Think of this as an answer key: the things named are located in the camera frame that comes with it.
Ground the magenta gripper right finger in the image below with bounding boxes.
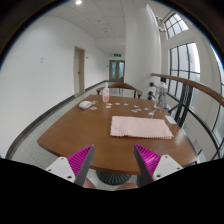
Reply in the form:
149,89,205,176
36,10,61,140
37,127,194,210
134,144,182,187

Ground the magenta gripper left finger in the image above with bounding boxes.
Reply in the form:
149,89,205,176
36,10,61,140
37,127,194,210
47,145,95,186

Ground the pink towel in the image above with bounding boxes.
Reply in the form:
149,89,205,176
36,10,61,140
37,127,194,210
110,116,173,139

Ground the black table base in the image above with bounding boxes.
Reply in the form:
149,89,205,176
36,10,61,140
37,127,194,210
96,171,131,186

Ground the white paper card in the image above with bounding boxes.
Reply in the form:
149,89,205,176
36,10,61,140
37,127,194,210
165,115,177,124

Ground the white computer mouse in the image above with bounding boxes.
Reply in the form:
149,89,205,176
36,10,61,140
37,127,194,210
79,101,93,110

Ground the clear water bottle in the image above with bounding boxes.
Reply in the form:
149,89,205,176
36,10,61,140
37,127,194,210
154,82,168,110

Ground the white pink-label bottle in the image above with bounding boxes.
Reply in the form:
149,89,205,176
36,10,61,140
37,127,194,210
102,82,109,102

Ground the wooden handrail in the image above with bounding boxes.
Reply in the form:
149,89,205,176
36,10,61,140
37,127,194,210
152,73,224,107

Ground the double door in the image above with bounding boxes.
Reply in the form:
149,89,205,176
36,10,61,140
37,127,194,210
109,60,125,81

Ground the side door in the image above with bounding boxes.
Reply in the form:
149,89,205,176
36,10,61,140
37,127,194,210
74,47,85,94

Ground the green exit sign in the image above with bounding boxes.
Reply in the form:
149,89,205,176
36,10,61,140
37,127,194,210
113,53,122,57

